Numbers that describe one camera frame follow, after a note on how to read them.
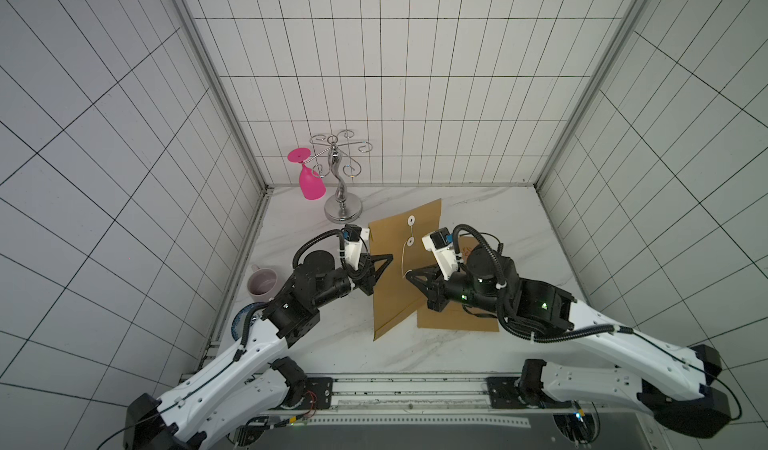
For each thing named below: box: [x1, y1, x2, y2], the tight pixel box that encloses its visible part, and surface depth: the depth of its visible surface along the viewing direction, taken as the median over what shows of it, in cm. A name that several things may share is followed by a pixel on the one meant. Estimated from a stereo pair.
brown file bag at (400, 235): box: [368, 198, 442, 341], surface depth 68 cm
